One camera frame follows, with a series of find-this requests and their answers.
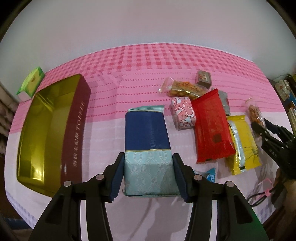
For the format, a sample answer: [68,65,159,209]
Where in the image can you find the gold and maroon toffee tin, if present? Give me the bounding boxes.
[16,74,91,197]

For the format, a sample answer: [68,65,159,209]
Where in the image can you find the clear peanut brittle packet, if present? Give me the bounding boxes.
[245,97,266,128]

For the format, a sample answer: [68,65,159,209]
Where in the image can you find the beige patterned curtain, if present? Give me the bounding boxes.
[0,81,20,158]

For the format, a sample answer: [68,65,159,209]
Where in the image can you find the small brown candy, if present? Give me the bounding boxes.
[196,70,212,89]

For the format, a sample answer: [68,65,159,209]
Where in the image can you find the small blue candy packet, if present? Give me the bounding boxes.
[194,168,216,183]

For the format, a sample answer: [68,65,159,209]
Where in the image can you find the grey sesame snack packet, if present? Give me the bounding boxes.
[212,88,231,116]

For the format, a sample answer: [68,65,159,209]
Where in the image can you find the pink patterned snack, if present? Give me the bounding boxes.
[171,97,196,131]

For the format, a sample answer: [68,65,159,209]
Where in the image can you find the black cable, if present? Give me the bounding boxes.
[247,185,278,207]

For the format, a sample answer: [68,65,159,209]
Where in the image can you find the clear bag fried snacks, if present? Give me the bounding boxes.
[159,77,208,100]

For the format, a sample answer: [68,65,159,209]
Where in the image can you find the yellow snack packet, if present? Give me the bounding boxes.
[226,115,261,175]

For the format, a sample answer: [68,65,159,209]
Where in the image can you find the pink cable tie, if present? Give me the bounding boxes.
[258,178,273,198]

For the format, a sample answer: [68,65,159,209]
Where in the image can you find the green tissue box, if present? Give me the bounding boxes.
[16,66,45,102]

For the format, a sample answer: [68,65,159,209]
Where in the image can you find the cluttered side shelf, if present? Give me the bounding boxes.
[268,74,295,135]

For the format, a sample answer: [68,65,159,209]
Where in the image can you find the navy and teal snack pack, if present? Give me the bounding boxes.
[124,105,180,197]

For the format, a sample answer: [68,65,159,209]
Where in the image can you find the red snack packet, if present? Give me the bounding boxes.
[191,89,236,163]

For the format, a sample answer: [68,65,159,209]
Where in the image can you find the pink checkered tablecloth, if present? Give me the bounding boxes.
[4,43,290,240]

